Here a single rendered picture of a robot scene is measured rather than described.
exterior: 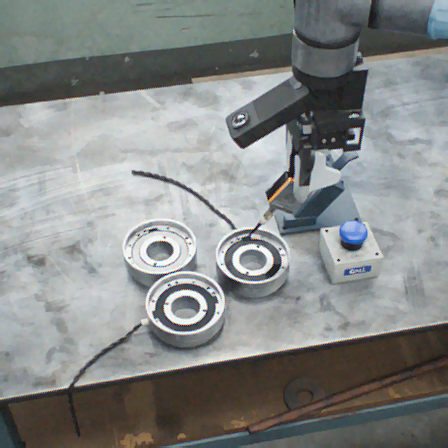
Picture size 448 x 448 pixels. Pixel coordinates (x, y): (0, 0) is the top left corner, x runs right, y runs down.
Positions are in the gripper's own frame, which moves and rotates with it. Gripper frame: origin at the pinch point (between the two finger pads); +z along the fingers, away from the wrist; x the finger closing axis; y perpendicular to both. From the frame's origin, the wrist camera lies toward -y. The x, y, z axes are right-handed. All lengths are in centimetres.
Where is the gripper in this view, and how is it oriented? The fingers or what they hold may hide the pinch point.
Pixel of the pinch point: (293, 187)
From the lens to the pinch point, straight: 106.3
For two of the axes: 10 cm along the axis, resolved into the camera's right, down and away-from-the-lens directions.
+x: -1.6, -7.2, 6.8
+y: 9.9, -1.1, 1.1
